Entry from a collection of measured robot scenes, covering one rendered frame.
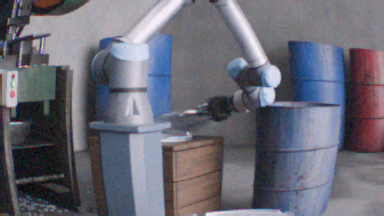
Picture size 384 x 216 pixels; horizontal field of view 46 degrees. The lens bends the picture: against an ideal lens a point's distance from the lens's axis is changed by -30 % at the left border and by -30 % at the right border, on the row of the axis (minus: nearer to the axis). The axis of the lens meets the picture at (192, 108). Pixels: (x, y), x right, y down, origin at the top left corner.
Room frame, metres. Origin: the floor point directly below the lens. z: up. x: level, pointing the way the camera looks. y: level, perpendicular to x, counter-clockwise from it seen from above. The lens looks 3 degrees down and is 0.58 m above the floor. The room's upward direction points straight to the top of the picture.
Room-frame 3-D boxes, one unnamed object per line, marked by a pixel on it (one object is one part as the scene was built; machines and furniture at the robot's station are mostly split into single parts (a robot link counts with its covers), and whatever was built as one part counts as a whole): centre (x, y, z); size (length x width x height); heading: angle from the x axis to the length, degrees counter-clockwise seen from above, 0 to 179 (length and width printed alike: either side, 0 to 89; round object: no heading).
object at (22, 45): (2.05, 0.72, 0.72); 0.25 x 0.14 x 0.14; 61
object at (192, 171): (2.30, 0.14, 0.18); 0.40 x 0.38 x 0.35; 61
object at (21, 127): (2.14, 0.87, 0.36); 0.34 x 0.34 x 0.10
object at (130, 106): (1.71, 0.18, 0.50); 0.15 x 0.15 x 0.10
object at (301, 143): (2.24, -0.44, 0.24); 0.42 x 0.42 x 0.48
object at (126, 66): (1.72, 0.18, 0.62); 0.13 x 0.12 x 0.14; 32
